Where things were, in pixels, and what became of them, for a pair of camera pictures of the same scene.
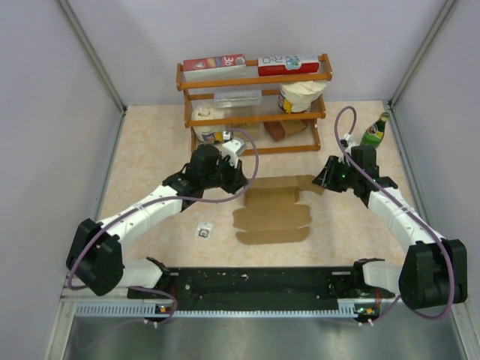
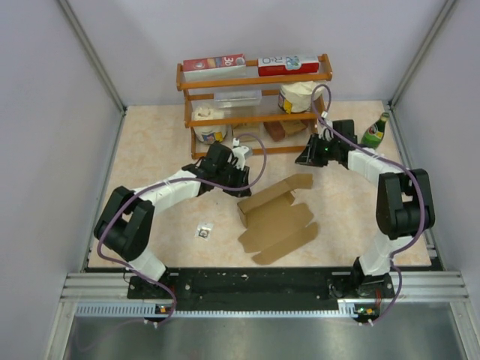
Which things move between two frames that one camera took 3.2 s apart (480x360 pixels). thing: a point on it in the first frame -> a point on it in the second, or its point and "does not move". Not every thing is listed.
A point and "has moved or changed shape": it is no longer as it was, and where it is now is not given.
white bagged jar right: x=299 y=97 does not move
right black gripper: x=326 y=178 -> x=309 y=156
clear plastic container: x=246 y=98 does not move
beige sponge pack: x=256 y=131 does not move
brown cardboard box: x=271 y=213 has moved or changed shape
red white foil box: x=225 y=67 does not move
